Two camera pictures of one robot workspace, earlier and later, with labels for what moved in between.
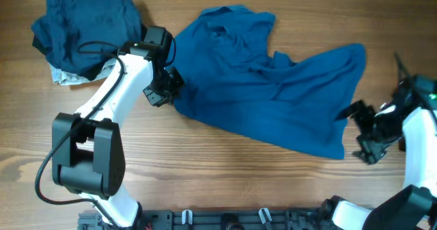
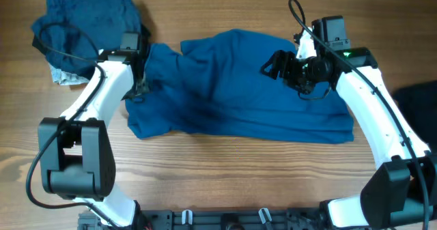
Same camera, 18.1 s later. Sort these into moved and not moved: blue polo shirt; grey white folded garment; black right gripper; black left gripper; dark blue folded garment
Moved: black left gripper; blue polo shirt; black right gripper
Not moved: dark blue folded garment; grey white folded garment
